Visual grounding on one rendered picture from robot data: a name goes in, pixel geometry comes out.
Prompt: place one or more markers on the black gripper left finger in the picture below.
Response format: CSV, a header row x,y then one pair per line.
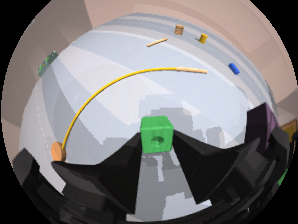
x,y
115,177

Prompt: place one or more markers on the green block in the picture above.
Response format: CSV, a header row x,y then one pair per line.
x,y
156,134

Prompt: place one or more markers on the yellow cylinder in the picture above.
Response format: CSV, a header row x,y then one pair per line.
x,y
203,38

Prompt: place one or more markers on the blue rectangular bar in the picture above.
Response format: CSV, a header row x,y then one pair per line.
x,y
233,68

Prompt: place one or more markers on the tan wooden cylinder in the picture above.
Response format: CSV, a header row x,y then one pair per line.
x,y
179,30

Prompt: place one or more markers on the orange round button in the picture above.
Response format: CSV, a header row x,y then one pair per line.
x,y
58,153

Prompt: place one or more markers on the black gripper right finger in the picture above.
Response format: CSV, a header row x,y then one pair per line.
x,y
206,167

